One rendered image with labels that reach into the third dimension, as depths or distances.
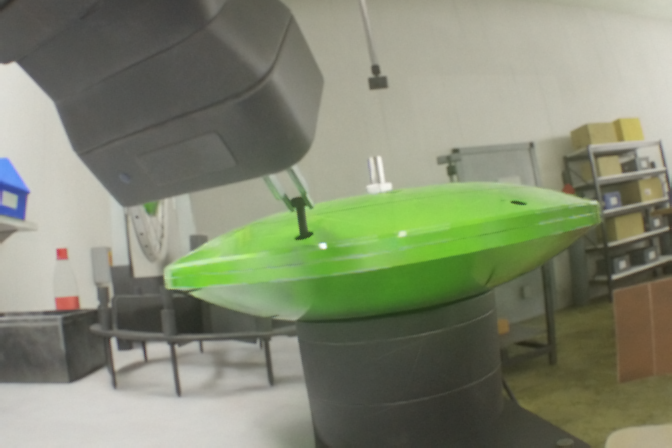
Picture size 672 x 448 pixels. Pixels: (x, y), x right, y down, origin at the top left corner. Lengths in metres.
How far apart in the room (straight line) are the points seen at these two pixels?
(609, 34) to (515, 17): 1.87
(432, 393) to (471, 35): 6.03
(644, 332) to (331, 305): 0.84
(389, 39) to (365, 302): 5.60
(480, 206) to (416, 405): 0.13
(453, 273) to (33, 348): 0.62
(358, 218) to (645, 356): 0.87
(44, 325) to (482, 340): 0.58
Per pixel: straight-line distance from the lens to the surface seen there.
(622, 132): 6.42
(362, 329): 0.28
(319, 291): 0.21
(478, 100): 5.86
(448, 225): 0.19
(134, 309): 0.64
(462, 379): 0.30
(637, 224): 6.30
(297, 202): 0.21
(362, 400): 0.29
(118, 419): 0.50
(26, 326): 0.72
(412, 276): 0.20
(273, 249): 0.20
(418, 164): 5.33
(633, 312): 0.99
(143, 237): 0.94
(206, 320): 0.68
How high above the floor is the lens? 1.05
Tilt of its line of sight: 9 degrees up
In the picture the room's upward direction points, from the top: 8 degrees counter-clockwise
